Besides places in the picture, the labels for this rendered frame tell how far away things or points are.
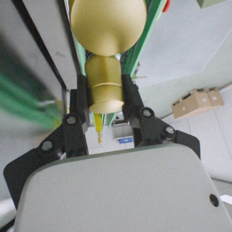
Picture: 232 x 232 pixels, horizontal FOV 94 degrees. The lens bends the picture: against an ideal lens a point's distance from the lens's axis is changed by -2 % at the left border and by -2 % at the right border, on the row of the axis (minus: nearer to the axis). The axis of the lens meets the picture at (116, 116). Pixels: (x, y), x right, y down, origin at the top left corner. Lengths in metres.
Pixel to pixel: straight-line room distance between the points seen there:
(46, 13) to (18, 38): 0.10
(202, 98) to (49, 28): 3.66
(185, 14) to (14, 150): 0.70
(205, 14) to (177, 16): 0.12
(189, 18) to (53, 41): 0.54
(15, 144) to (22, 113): 0.07
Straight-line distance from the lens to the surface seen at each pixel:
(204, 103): 3.76
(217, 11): 0.74
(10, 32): 0.34
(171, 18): 0.63
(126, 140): 5.28
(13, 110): 0.28
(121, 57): 0.50
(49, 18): 0.41
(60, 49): 0.47
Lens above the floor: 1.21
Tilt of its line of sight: 15 degrees down
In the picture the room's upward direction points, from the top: 172 degrees clockwise
